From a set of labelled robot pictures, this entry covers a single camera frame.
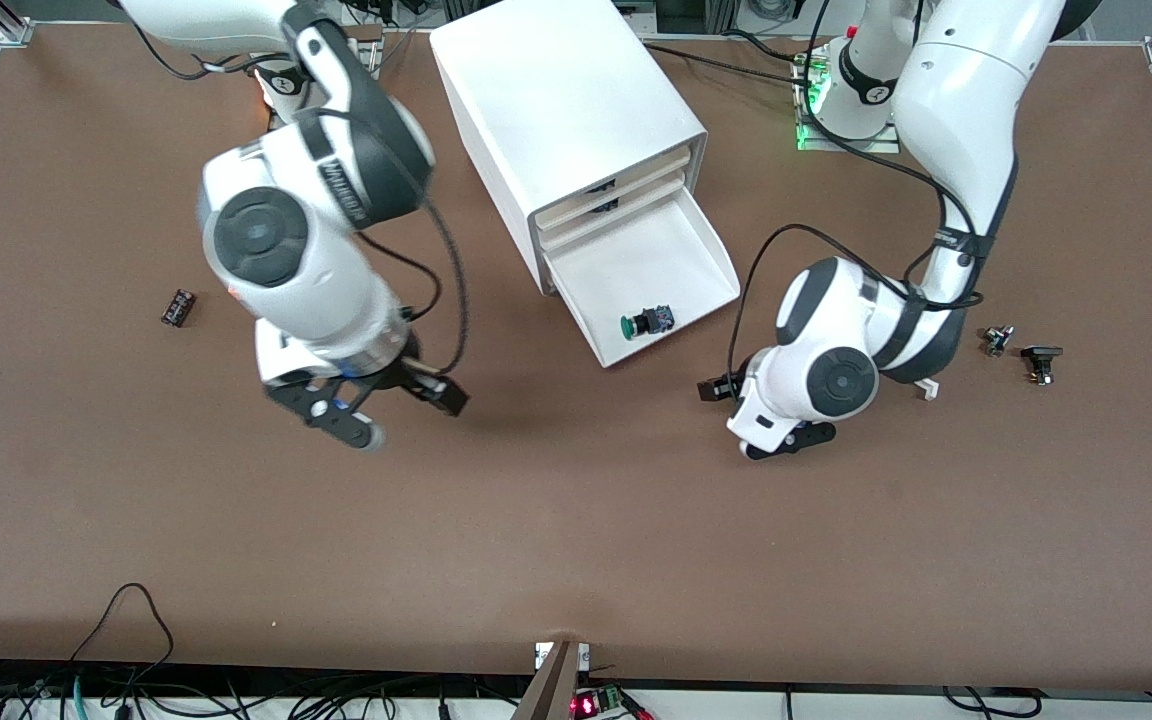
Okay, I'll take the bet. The green push button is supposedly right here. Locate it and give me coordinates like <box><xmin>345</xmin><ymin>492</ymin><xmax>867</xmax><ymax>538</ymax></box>
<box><xmin>620</xmin><ymin>305</ymin><xmax>676</xmax><ymax>342</ymax></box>

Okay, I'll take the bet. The white cabinet drawer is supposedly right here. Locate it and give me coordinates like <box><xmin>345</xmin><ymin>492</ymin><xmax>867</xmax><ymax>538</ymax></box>
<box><xmin>538</xmin><ymin>168</ymin><xmax>690</xmax><ymax>257</ymax></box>
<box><xmin>536</xmin><ymin>148</ymin><xmax>691</xmax><ymax>241</ymax></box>
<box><xmin>542</xmin><ymin>188</ymin><xmax>743</xmax><ymax>370</ymax></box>

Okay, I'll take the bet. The white drawer cabinet shell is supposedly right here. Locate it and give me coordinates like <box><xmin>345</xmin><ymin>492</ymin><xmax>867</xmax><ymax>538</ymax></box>
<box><xmin>429</xmin><ymin>0</ymin><xmax>709</xmax><ymax>297</ymax></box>

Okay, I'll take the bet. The green board with red light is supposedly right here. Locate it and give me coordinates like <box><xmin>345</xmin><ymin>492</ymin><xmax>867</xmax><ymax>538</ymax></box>
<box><xmin>571</xmin><ymin>685</ymin><xmax>629</xmax><ymax>720</ymax></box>

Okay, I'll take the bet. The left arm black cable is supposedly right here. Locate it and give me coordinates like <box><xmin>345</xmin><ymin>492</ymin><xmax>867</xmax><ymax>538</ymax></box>
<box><xmin>728</xmin><ymin>0</ymin><xmax>987</xmax><ymax>393</ymax></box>

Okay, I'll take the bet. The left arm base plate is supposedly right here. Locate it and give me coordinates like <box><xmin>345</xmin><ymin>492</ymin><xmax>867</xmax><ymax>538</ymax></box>
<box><xmin>794</xmin><ymin>45</ymin><xmax>903</xmax><ymax>155</ymax></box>

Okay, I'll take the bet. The black looped cable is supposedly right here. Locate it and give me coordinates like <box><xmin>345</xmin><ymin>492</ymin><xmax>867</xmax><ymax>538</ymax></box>
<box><xmin>69</xmin><ymin>582</ymin><xmax>176</xmax><ymax>701</ymax></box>

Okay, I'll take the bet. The white mount bracket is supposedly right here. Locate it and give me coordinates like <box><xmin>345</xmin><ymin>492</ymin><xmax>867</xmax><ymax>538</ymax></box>
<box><xmin>534</xmin><ymin>642</ymin><xmax>592</xmax><ymax>672</ymax></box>

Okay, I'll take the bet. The small black switch part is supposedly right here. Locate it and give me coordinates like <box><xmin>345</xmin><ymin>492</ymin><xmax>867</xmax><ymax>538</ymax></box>
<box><xmin>1021</xmin><ymin>345</ymin><xmax>1065</xmax><ymax>388</ymax></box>

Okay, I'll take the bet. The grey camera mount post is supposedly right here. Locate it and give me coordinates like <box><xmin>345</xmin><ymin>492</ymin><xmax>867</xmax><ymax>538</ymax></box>
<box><xmin>511</xmin><ymin>640</ymin><xmax>582</xmax><ymax>720</ymax></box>

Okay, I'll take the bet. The long black cable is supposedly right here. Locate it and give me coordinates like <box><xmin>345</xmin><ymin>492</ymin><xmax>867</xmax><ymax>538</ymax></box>
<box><xmin>644</xmin><ymin>42</ymin><xmax>807</xmax><ymax>91</ymax></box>

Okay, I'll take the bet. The short black cable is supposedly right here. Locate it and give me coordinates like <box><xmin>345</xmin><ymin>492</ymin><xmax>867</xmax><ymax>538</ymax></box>
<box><xmin>721</xmin><ymin>30</ymin><xmax>817</xmax><ymax>64</ymax></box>

